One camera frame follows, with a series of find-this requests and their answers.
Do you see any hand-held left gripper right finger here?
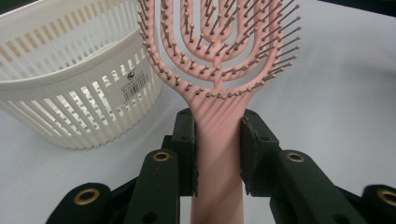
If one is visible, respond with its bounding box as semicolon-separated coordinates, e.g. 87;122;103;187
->
239;108;281;198

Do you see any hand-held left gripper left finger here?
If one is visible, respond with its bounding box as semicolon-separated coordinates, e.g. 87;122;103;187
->
160;107;200;198

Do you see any pink hairbrush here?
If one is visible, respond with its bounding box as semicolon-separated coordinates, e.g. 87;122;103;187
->
136;0;302;224

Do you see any white slatted plastic basket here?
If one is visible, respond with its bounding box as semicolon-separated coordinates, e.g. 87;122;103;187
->
0;0;163;150

